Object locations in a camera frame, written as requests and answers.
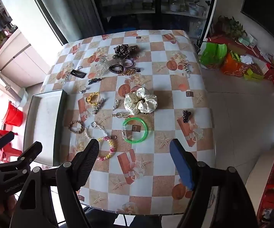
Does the brown braided bracelet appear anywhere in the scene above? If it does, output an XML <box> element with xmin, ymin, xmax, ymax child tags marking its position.
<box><xmin>68</xmin><ymin>120</ymin><xmax>84</xmax><ymax>135</ymax></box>

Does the glass display cabinet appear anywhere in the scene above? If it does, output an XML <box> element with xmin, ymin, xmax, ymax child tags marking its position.
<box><xmin>87</xmin><ymin>0</ymin><xmax>219</xmax><ymax>40</ymax></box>

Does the gold rhinestone hair clip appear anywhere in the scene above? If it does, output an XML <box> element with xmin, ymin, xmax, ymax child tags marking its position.
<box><xmin>123</xmin><ymin>67</ymin><xmax>141</xmax><ymax>75</ymax></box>

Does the silver loop hair clip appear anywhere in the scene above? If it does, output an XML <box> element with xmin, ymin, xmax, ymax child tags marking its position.
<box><xmin>112</xmin><ymin>111</ymin><xmax>132</xmax><ymax>119</ymax></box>

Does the long silver rhinestone clip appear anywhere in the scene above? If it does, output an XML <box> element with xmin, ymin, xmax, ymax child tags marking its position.
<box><xmin>92</xmin><ymin>98</ymin><xmax>105</xmax><ymax>115</ymax></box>

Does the small black claw clip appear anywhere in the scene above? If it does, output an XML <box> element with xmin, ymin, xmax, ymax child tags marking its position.
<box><xmin>88</xmin><ymin>77</ymin><xmax>102</xmax><ymax>86</ymax></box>

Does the clear plastic hair claw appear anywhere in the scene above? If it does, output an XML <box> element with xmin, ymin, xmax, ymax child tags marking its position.
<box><xmin>96</xmin><ymin>57</ymin><xmax>115</xmax><ymax>79</ymax></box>

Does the cream polka dot scrunchie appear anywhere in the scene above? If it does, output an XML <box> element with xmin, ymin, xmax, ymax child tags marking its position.
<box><xmin>124</xmin><ymin>87</ymin><xmax>157</xmax><ymax>116</ymax></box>

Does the black scalloped hair clip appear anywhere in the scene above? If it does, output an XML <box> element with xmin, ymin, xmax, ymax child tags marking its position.
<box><xmin>70</xmin><ymin>69</ymin><xmax>86</xmax><ymax>79</ymax></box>

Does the leopard print scrunchie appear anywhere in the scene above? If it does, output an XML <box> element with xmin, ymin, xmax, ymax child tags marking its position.
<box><xmin>113</xmin><ymin>44</ymin><xmax>140</xmax><ymax>59</ymax></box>

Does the gold flower bracelet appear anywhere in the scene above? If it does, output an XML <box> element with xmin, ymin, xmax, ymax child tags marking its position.
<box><xmin>86</xmin><ymin>92</ymin><xmax>101</xmax><ymax>105</ymax></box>

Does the pastel bead bracelet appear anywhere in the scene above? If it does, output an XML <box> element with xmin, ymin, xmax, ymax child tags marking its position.
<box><xmin>96</xmin><ymin>136</ymin><xmax>117</xmax><ymax>161</ymax></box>

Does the red bucket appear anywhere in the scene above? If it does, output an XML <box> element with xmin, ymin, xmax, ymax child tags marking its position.
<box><xmin>2</xmin><ymin>102</ymin><xmax>24</xmax><ymax>127</ymax></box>

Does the red side shelf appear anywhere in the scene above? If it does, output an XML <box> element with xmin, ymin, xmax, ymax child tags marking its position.
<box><xmin>246</xmin><ymin>144</ymin><xmax>274</xmax><ymax>225</ymax></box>

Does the white cabinet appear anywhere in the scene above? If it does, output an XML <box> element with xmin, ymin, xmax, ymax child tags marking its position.
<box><xmin>0</xmin><ymin>30</ymin><xmax>52</xmax><ymax>89</ymax></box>

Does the yellow-green box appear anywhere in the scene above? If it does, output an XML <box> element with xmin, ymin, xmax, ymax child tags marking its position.
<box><xmin>244</xmin><ymin>68</ymin><xmax>264</xmax><ymax>81</ymax></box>

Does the green leafy plant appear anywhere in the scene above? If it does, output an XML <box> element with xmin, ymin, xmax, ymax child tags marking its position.
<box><xmin>215</xmin><ymin>15</ymin><xmax>246</xmax><ymax>39</ymax></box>

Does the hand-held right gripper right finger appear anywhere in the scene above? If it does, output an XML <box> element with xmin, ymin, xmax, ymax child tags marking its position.
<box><xmin>170</xmin><ymin>139</ymin><xmax>259</xmax><ymax>228</ymax></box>

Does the checked printed tablecloth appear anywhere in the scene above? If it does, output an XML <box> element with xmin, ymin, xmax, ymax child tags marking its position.
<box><xmin>40</xmin><ymin>30</ymin><xmax>217</xmax><ymax>215</ymax></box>

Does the green shopping bag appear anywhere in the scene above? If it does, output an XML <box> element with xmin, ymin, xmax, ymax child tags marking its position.
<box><xmin>199</xmin><ymin>41</ymin><xmax>228</xmax><ymax>70</ymax></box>

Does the orange gift bag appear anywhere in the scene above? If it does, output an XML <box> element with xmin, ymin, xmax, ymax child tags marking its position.
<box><xmin>221</xmin><ymin>52</ymin><xmax>247</xmax><ymax>78</ymax></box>

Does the white-lined jewelry tray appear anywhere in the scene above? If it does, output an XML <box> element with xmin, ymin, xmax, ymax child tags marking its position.
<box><xmin>23</xmin><ymin>89</ymin><xmax>68</xmax><ymax>167</ymax></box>

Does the clear bead bracelet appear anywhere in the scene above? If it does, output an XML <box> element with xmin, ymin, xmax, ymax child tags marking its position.
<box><xmin>83</xmin><ymin>121</ymin><xmax>118</xmax><ymax>141</ymax></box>

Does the black spiral hair tie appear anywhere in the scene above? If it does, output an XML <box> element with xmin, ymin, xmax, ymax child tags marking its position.
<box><xmin>108</xmin><ymin>63</ymin><xmax>126</xmax><ymax>75</ymax></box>

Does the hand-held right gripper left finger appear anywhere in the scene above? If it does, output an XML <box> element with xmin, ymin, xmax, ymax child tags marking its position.
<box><xmin>11</xmin><ymin>139</ymin><xmax>100</xmax><ymax>228</ymax></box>

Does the green translucent bangle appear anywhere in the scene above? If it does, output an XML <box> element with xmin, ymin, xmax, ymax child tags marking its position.
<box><xmin>122</xmin><ymin>117</ymin><xmax>149</xmax><ymax>143</ymax></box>

